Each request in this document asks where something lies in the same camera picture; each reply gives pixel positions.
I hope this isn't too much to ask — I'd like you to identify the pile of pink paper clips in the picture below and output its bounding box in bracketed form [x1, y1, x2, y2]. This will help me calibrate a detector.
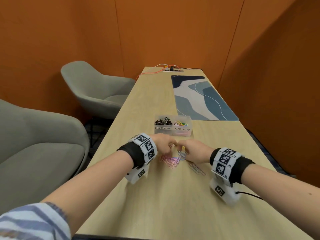
[159, 154, 181, 170]

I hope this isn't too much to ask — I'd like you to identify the bunch of grey paper clips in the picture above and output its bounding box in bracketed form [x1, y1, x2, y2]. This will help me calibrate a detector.
[187, 161, 206, 177]

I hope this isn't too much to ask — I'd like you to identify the person's right forearm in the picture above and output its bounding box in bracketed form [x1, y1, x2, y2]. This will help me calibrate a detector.
[240, 163, 320, 240]

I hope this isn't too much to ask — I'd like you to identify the clear plastic organizer box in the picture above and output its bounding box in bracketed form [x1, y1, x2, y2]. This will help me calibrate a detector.
[154, 114, 193, 137]

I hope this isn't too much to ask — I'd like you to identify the person's left hand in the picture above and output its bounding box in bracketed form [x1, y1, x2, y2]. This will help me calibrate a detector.
[149, 133, 178, 158]

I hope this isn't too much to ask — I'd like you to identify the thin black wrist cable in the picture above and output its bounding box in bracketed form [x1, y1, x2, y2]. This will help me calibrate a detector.
[236, 191, 263, 200]

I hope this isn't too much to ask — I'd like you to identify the orange cable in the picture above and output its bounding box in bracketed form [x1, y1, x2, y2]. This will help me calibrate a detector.
[135, 64, 180, 80]

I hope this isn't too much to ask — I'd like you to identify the white marker wrist camera mount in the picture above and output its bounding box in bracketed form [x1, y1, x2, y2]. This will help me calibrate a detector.
[124, 132, 158, 184]
[209, 147, 242, 206]

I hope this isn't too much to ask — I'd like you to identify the person's left forearm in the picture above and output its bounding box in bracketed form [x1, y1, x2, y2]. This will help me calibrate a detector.
[39, 150, 134, 220]

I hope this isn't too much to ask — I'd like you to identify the black wristband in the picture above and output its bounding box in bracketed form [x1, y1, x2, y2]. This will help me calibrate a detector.
[229, 157, 256, 185]
[116, 142, 146, 169]

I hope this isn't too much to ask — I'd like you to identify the blue striped shirt sleeve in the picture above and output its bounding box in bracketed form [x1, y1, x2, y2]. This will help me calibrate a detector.
[0, 202, 72, 240]

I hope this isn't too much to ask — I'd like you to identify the pile of black binder clips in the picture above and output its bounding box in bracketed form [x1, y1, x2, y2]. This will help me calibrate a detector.
[155, 117, 173, 126]

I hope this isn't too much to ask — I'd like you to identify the person's right hand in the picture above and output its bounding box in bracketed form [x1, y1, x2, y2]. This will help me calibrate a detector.
[178, 139, 214, 164]

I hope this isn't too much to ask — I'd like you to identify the grey armchair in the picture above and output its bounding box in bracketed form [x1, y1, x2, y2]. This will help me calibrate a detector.
[0, 98, 90, 215]
[60, 60, 136, 120]

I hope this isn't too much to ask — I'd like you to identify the blue patterned desk mat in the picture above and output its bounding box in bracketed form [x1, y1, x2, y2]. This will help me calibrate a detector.
[171, 75, 239, 122]

